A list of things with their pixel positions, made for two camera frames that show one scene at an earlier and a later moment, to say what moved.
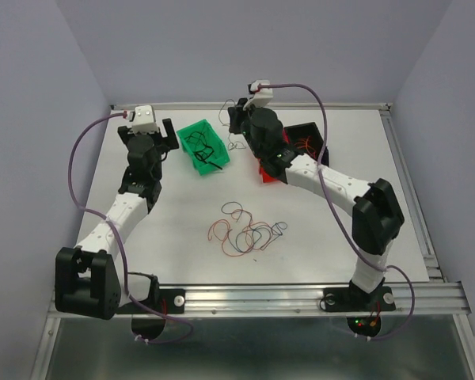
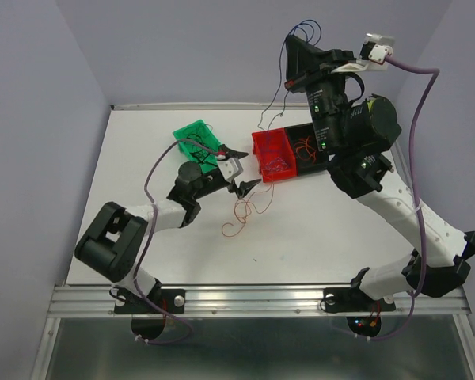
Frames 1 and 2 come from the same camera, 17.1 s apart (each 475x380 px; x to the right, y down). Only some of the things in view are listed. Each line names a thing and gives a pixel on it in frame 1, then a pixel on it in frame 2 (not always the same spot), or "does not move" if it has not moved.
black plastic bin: x=305 y=138 does not move
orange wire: x=311 y=151 → x=244 y=202
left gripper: x=170 y=140 → x=245 y=186
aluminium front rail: x=412 y=298 does not move
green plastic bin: x=203 y=146 does not move
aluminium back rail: x=223 y=107 does not move
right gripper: x=235 y=114 → x=303 y=57
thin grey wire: x=232 y=146 → x=199 y=135
